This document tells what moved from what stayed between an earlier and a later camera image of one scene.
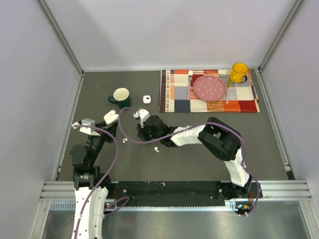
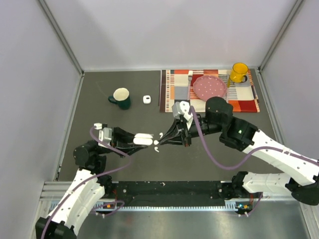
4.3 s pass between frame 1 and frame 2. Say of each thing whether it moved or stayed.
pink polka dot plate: stayed
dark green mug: stayed
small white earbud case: stayed
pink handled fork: stayed
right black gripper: moved
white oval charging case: moved
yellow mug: stayed
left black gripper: moved
